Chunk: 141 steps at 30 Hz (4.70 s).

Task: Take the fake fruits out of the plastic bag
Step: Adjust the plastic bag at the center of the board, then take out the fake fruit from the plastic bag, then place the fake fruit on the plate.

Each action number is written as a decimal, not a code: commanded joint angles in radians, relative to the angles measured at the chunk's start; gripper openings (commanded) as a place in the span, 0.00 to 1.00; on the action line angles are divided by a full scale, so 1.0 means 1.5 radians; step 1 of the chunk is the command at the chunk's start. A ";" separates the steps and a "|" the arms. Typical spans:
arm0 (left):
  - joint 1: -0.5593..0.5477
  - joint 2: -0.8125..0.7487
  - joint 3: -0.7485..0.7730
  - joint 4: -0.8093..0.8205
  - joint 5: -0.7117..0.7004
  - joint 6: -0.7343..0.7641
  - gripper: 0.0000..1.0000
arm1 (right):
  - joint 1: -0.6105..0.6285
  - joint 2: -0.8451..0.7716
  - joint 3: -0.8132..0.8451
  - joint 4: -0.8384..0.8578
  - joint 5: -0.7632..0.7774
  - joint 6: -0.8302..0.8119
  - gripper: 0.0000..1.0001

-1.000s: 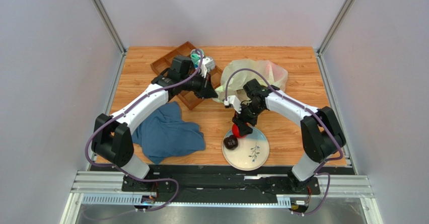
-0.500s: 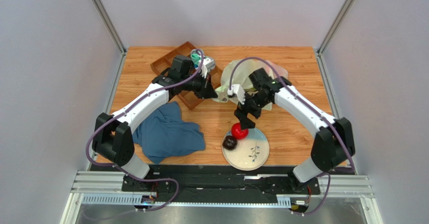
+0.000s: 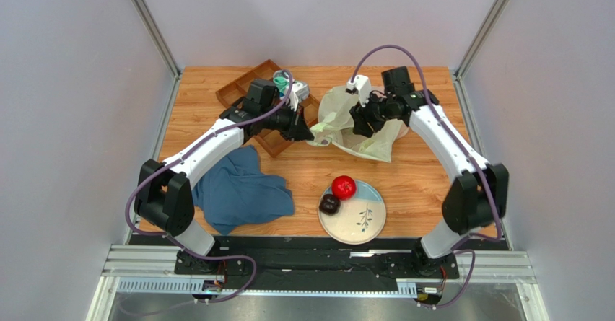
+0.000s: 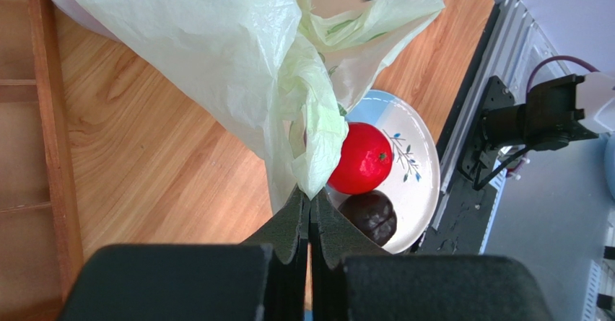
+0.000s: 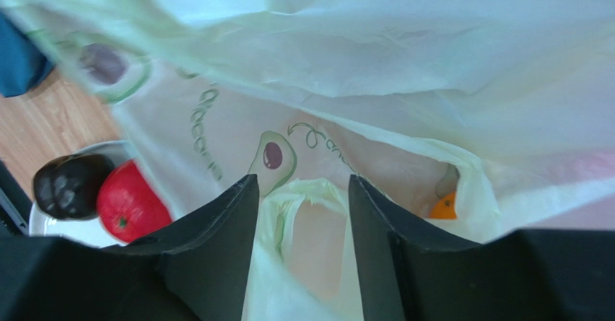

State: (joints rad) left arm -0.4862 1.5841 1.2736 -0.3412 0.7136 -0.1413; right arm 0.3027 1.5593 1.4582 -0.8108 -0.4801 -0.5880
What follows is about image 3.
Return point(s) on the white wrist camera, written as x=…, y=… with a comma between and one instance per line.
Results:
x=361, y=86
x=296, y=93

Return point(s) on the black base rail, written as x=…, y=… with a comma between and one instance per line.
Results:
x=305, y=263

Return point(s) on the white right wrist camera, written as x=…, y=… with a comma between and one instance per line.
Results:
x=361, y=86

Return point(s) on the red fake pomegranate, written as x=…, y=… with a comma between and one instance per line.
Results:
x=343, y=187

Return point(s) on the dark purple fake fruit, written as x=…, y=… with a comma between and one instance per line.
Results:
x=329, y=204

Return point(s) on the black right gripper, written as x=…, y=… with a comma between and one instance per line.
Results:
x=365, y=117

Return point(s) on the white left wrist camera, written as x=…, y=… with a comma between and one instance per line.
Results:
x=296, y=93

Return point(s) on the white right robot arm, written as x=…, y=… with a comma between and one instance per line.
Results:
x=477, y=196

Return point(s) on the brown wooden divided tray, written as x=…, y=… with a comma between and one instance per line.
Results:
x=254, y=94

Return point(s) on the beige and blue plate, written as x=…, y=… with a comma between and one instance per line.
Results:
x=359, y=219

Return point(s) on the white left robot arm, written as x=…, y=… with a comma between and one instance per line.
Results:
x=163, y=195

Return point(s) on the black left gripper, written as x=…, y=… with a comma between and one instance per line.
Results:
x=297, y=130

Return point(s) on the teal rolled sock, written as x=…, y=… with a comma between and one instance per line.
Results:
x=281, y=80

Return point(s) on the blue crumpled cloth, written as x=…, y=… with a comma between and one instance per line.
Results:
x=235, y=192

